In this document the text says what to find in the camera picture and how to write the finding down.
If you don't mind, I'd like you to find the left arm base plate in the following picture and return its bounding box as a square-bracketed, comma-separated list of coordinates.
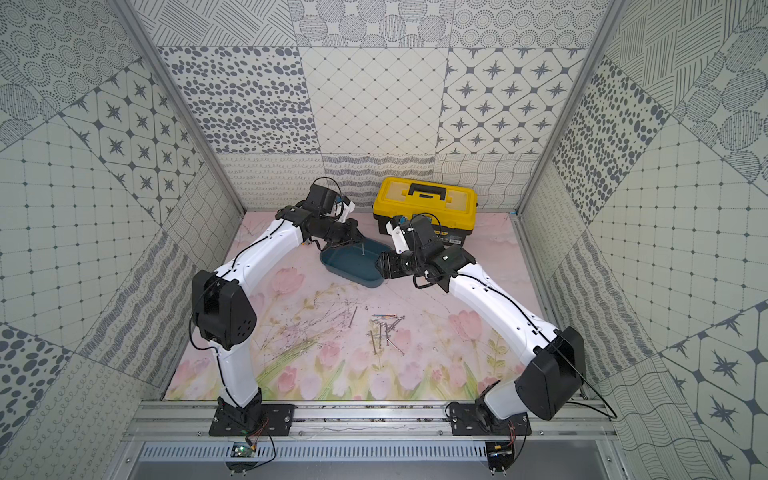
[208, 402, 296, 437]

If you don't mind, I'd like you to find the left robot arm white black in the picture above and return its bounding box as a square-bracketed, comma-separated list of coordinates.
[191, 183, 363, 414]

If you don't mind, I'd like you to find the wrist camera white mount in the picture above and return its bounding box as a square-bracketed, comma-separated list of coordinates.
[330, 196, 355, 223]
[386, 216, 409, 254]

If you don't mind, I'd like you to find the aluminium mounting rail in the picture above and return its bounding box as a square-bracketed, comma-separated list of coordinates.
[123, 400, 618, 441]

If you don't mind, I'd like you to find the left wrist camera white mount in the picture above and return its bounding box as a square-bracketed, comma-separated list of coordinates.
[330, 196, 355, 223]

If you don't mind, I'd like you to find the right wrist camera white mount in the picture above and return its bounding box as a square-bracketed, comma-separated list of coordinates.
[386, 216, 409, 254]

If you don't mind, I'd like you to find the single steel nail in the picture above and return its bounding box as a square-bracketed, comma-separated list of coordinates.
[347, 306, 359, 329]

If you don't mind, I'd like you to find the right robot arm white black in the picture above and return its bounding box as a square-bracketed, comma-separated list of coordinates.
[376, 215, 586, 420]

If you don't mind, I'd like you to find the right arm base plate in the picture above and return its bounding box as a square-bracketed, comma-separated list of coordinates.
[445, 401, 532, 437]

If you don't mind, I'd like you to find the yellow black toolbox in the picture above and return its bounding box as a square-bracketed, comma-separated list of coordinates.
[373, 177, 478, 246]

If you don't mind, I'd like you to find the teal plastic storage box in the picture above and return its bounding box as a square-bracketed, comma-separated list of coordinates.
[320, 238, 391, 288]

